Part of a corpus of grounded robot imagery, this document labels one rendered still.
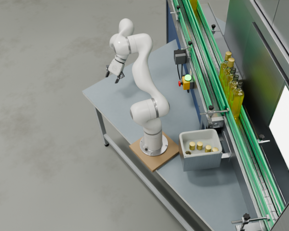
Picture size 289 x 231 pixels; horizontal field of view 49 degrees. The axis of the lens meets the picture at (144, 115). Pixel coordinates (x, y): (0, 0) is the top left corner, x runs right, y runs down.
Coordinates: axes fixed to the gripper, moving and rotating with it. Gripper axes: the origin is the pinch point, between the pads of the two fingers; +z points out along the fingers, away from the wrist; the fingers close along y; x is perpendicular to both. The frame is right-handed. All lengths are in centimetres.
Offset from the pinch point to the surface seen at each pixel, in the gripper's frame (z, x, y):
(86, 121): 78, 63, -38
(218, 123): -19, -18, 85
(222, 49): -54, 32, 56
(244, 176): -10, -42, 112
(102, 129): 57, 33, -4
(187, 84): -24, 7, 51
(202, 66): -39, 13, 53
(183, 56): -37, 24, 34
